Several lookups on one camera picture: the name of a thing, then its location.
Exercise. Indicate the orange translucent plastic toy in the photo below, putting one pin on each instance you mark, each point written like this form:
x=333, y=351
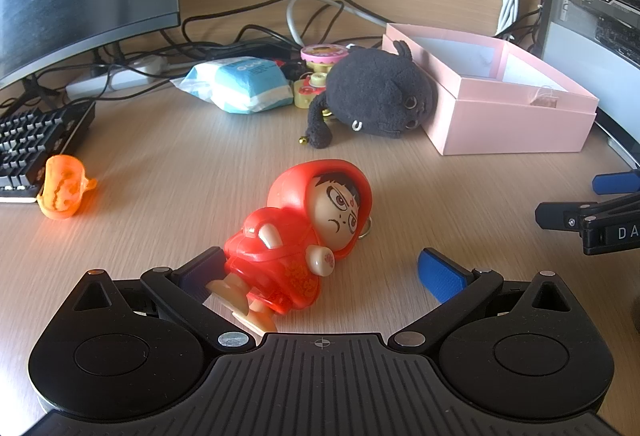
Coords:
x=62, y=188

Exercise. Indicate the wooden desktop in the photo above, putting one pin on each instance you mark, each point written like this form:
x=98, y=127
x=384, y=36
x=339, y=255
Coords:
x=175, y=156

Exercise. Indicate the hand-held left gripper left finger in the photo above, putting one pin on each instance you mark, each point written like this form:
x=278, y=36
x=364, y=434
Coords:
x=197, y=273

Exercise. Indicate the glass sided computer case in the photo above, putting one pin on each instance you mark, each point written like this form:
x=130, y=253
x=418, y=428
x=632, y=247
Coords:
x=590, y=41

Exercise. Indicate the black keyboard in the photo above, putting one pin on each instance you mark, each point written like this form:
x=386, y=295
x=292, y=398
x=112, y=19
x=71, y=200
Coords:
x=35, y=141

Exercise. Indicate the black plush toy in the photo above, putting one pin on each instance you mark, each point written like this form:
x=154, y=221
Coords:
x=370, y=86

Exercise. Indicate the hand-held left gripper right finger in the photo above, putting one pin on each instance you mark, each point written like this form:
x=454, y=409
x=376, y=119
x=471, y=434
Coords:
x=440, y=276

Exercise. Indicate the round pink yellow toy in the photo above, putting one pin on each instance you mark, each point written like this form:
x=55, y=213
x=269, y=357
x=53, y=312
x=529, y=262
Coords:
x=325, y=53

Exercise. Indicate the black power adapter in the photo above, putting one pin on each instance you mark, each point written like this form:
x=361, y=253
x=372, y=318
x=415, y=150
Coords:
x=260, y=48

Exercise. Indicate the pink cardboard box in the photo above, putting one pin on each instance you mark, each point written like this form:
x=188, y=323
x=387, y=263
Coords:
x=510, y=126

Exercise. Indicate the white power strip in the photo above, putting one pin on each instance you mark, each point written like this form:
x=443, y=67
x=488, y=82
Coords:
x=125, y=76

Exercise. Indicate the blue wet wipes pack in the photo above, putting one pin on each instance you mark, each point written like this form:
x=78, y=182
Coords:
x=240, y=83

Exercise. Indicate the red hooded doll figure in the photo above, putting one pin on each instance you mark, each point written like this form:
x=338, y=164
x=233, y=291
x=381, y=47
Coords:
x=285, y=241

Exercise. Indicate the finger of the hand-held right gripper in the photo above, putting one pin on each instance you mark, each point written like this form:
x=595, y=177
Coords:
x=562, y=215
x=615, y=181

